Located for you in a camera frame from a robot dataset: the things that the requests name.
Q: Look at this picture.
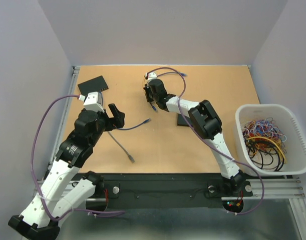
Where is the aluminium frame rail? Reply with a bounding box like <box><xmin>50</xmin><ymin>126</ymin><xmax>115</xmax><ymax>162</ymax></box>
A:
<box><xmin>248</xmin><ymin>178</ymin><xmax>305</xmax><ymax>199</ymax></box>

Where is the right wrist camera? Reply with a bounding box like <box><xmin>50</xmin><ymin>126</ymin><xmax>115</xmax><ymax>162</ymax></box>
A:
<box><xmin>144</xmin><ymin>71</ymin><xmax>157</xmax><ymax>82</ymax></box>

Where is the bundle of coloured wires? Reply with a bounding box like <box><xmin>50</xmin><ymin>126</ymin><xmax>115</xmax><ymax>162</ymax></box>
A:
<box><xmin>241</xmin><ymin>114</ymin><xmax>291</xmax><ymax>172</ymax></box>

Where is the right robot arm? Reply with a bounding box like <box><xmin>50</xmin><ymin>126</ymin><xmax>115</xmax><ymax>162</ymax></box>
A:
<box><xmin>144</xmin><ymin>78</ymin><xmax>245</xmax><ymax>195</ymax></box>

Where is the black network switch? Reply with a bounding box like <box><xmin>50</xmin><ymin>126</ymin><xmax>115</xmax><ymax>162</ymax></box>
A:
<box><xmin>177</xmin><ymin>114</ymin><xmax>192</xmax><ymax>127</ymax></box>
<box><xmin>78</xmin><ymin>75</ymin><xmax>109</xmax><ymax>96</ymax></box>

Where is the white plastic basket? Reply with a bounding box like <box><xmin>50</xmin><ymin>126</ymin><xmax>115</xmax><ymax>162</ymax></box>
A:
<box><xmin>234</xmin><ymin>104</ymin><xmax>306</xmax><ymax>176</ymax></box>

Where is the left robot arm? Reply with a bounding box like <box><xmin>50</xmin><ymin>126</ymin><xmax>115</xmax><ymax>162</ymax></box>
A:
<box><xmin>8</xmin><ymin>103</ymin><xmax>125</xmax><ymax>240</ymax></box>

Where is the grey ethernet cable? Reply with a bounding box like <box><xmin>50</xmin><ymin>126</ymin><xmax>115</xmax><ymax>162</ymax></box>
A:
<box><xmin>107</xmin><ymin>131</ymin><xmax>136</xmax><ymax>164</ymax></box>

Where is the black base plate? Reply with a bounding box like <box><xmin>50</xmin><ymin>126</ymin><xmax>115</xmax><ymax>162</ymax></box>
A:
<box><xmin>86</xmin><ymin>173</ymin><xmax>253</xmax><ymax>211</ymax></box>

